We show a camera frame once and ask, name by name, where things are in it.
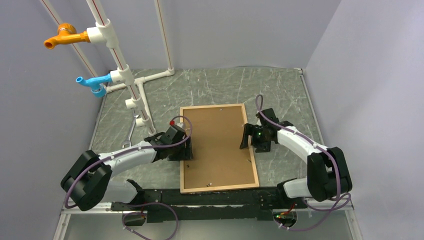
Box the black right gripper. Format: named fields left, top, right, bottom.
left=240, top=123, right=272, bottom=153

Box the brown fibreboard backing board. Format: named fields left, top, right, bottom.
left=182, top=105, right=257, bottom=190

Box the light wooden picture frame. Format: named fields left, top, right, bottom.
left=179, top=103, right=261, bottom=195

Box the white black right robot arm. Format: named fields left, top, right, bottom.
left=239, top=108, right=353, bottom=208

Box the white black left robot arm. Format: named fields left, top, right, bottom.
left=60, top=125, right=193, bottom=211

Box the silver metal wrench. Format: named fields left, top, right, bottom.
left=121, top=111, right=139, bottom=149

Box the blue plastic faucet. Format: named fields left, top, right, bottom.
left=75, top=73, right=112, bottom=98

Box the white PVC pipe stand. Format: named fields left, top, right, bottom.
left=39, top=0, right=176, bottom=136

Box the orange plastic faucet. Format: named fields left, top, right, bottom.
left=43, top=22, right=91, bottom=50

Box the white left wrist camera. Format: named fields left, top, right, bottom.
left=169, top=120, right=186, bottom=132

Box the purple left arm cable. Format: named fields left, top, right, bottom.
left=64, top=115, right=194, bottom=210

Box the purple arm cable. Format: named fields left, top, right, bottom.
left=64, top=115, right=194, bottom=210
left=255, top=94, right=352, bottom=232

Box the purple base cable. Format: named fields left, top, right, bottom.
left=121, top=202, right=180, bottom=240

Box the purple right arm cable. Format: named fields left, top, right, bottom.
left=255, top=94, right=352, bottom=232

